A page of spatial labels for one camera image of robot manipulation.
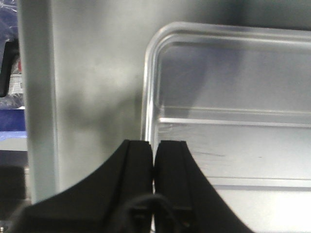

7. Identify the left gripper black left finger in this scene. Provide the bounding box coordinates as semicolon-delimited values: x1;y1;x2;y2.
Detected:
14;140;153;233

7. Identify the small silver tray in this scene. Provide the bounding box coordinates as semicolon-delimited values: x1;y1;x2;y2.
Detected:
141;21;311;233

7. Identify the large silver tray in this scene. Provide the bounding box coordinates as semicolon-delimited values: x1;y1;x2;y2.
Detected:
17;0;311;202

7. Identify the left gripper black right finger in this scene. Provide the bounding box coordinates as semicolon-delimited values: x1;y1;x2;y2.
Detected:
155;141;251;233

